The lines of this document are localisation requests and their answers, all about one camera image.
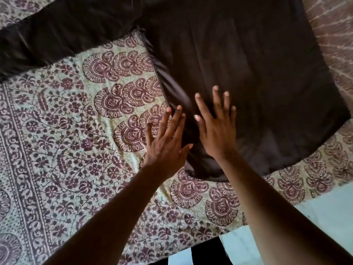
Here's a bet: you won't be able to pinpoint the person's right hand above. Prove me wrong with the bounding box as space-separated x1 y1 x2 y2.
194 85 238 161

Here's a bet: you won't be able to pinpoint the person's left hand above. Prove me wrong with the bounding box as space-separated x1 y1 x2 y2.
143 105 194 181

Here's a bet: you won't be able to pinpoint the person's left forearm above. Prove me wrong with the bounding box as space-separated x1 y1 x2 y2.
41 164 177 265

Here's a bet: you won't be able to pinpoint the person's right forearm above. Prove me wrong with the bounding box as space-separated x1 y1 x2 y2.
215 150 353 265

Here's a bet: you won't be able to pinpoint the dark brown cloth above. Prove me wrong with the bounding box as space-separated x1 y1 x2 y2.
0 0 351 183

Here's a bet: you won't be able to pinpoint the cream maroon floral bedsheet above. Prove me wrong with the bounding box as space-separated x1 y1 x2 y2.
0 0 353 265

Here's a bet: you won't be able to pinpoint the person's black trousers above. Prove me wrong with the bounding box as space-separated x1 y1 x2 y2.
148 236 235 265

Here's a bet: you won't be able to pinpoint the pink patterned pillow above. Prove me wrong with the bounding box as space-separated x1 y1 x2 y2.
301 0 353 115

